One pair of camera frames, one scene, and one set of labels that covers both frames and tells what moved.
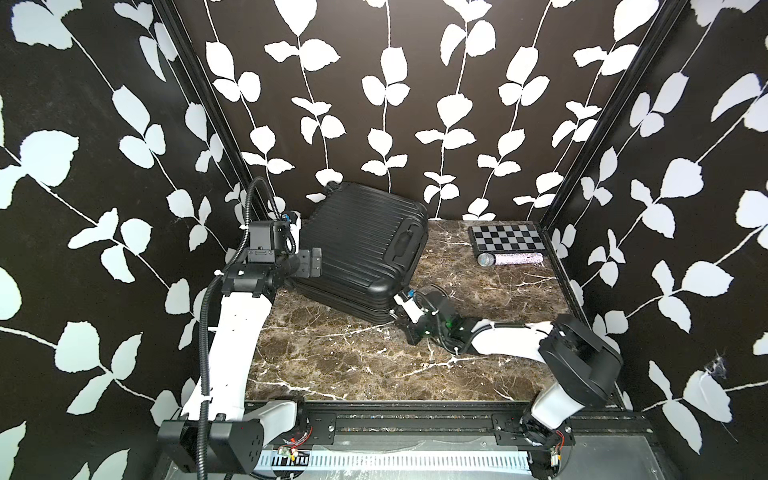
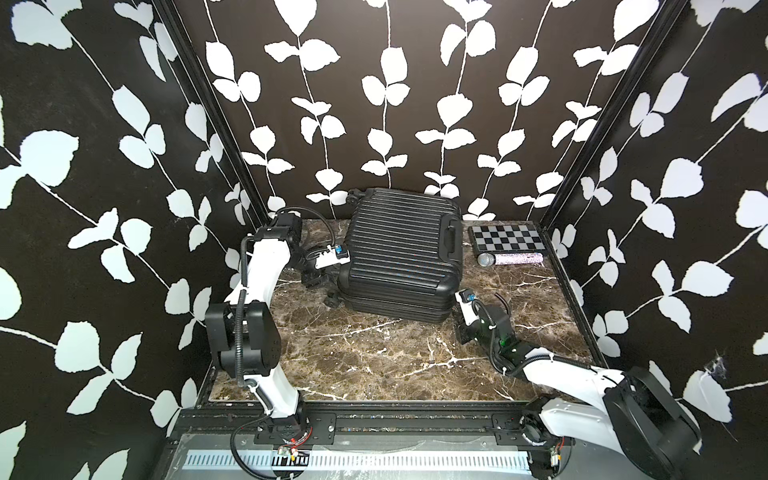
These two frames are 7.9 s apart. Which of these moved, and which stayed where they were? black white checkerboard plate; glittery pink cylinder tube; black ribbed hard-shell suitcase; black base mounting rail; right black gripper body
Moved: right black gripper body; black ribbed hard-shell suitcase
Stayed: black white checkerboard plate; glittery pink cylinder tube; black base mounting rail
